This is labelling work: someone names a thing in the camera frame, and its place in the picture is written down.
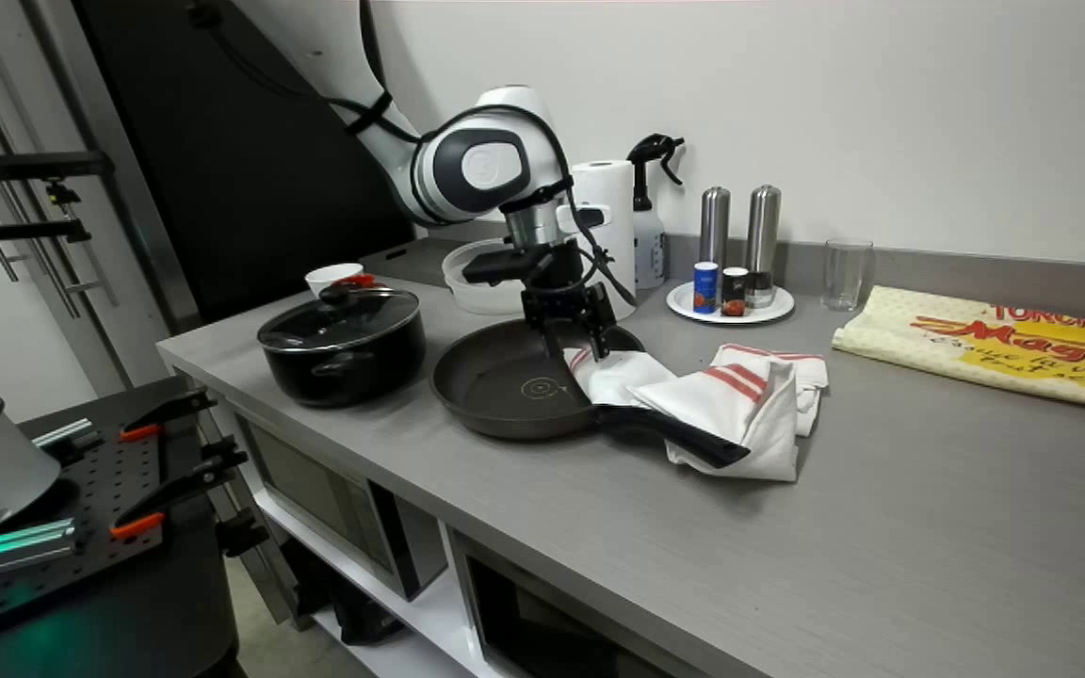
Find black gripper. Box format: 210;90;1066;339
522;247;615;344

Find black frying pan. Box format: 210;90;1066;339
435;321;746;468

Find white towel with red stripe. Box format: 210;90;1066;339
560;344;804;483

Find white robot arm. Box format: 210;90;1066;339
240;0;628;339

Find white paper towel roll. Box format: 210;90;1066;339
574;156;638;290

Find folded white towel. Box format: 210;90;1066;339
764;354;829;438

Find clear plastic container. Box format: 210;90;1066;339
436;237;531;315

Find blue small can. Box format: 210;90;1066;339
694;259;721;311

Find white round plate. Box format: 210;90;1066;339
662;282;795;327

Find left steel grinder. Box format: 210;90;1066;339
699;183;731;267

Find steel grinder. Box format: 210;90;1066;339
699;183;731;267
748;183;780;285

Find spray bottle black nozzle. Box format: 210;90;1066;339
625;131;688;300

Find dark small jar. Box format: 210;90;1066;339
721;267;753;315

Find black pot with glass lid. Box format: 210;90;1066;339
255;285;424;408

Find right steel grinder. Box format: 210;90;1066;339
748;183;780;285

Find clear drinking glass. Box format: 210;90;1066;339
825;241;873;311

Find yellow red printed bag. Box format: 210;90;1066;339
834;285;1085;404

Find black perforated breadboard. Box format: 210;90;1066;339
0;421;197;617

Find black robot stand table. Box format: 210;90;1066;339
0;495;245;678

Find orange handled clamp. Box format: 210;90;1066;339
118;389;215;443
109;438;245;543

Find camera tripod arm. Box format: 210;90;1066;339
0;151;112;241

